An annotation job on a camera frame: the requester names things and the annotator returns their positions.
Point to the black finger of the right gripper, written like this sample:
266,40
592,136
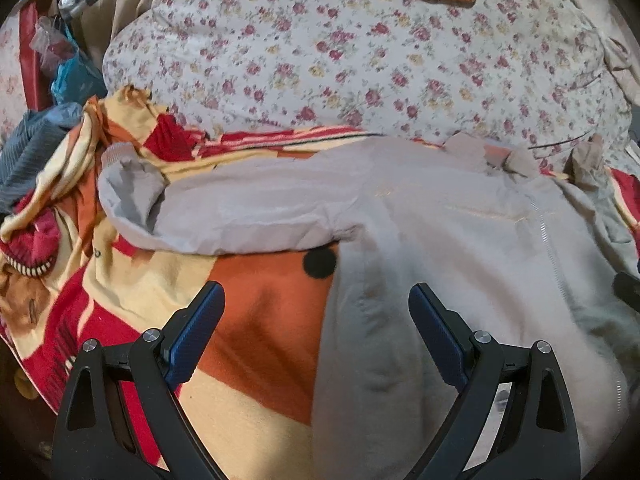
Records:
627,288

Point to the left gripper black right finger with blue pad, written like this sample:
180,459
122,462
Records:
537,437

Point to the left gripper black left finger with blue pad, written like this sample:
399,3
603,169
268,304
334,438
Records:
94,437

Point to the light grey jacket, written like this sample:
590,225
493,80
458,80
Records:
522,256

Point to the orange red yellow blanket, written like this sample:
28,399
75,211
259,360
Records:
68,275

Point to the floral bed quilt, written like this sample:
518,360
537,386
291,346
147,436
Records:
544,74

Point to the blue grey striped garment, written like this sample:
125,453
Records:
30,146

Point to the dark red bag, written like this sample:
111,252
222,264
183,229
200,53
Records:
36,84

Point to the teal plastic bag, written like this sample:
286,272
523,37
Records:
76,80

